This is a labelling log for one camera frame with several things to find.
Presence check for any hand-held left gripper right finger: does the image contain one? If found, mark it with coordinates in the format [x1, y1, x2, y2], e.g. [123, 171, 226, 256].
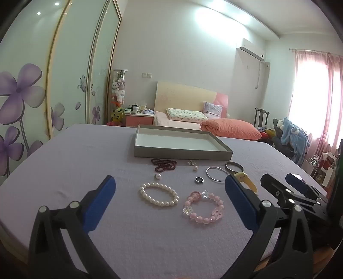
[224, 174, 313, 279]

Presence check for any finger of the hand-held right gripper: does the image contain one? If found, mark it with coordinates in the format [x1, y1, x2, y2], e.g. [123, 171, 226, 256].
[285, 174, 327, 200]
[261, 174, 326, 212]

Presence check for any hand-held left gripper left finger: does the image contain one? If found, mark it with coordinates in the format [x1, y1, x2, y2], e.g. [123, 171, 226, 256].
[28, 176, 121, 279]

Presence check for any yellow wristwatch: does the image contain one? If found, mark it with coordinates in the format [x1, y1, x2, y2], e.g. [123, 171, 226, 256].
[234, 172, 258, 194]

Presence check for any dark metal cuff bangle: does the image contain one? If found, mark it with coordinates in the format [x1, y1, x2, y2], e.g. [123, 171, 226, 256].
[225, 161, 244, 173]

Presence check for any thin silver bangle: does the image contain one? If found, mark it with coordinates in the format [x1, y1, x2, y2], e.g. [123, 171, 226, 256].
[206, 166, 228, 183]

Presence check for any pink bead bracelet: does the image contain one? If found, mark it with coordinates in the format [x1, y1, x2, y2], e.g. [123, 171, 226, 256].
[183, 190, 225, 224]

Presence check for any white pearl bracelet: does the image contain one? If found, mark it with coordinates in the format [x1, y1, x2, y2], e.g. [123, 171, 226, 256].
[138, 182, 179, 208]

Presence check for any grey cardboard tray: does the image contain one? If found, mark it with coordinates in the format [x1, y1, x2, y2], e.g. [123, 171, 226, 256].
[133, 124, 233, 161]

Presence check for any white paper bag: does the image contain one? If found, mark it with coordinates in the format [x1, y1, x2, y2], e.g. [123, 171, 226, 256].
[320, 152, 338, 188]

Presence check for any dark office chair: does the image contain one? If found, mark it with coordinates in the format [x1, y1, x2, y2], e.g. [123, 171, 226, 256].
[273, 118, 295, 157]

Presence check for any blue plush garment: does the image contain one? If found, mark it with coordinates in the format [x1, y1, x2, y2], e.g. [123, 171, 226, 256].
[280, 117, 311, 167]

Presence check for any purple tablecloth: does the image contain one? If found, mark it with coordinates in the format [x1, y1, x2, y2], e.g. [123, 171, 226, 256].
[0, 123, 329, 271]

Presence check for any colourful toys pile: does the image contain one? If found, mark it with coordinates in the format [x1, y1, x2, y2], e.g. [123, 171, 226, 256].
[257, 127, 276, 145]

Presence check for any dark wooden chair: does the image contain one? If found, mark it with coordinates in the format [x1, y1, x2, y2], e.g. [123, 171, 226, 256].
[253, 108, 269, 128]

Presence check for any orange folded duvet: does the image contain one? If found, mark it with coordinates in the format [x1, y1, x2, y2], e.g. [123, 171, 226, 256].
[200, 119, 262, 140]

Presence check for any pink white nightstand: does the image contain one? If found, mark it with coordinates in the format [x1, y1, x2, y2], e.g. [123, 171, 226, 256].
[125, 112, 155, 128]

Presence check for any lilac small pillow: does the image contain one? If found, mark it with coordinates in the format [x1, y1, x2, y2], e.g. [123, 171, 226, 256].
[203, 101, 223, 118]

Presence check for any pink curtain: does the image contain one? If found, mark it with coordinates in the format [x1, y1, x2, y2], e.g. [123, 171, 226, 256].
[288, 50, 343, 161]

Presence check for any floral pillow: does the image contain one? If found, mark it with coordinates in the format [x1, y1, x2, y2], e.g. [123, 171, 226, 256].
[165, 108, 209, 123]

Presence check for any pink sheeted bed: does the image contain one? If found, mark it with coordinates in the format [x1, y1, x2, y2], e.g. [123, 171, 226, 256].
[153, 111, 215, 132]

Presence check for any plush toy display tube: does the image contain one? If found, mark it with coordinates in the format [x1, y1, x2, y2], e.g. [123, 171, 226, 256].
[110, 69, 128, 126]

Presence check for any cream pink bed headboard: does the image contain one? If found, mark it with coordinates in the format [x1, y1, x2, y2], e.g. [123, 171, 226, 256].
[155, 82, 229, 120]

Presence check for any white air conditioner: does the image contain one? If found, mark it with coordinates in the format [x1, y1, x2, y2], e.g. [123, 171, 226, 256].
[236, 38, 266, 61]

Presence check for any flower print sliding wardrobe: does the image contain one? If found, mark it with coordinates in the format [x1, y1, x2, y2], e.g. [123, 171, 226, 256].
[0, 0, 122, 185]

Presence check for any dark red bead bracelet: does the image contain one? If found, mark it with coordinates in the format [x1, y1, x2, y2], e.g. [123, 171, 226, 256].
[151, 158, 178, 172]

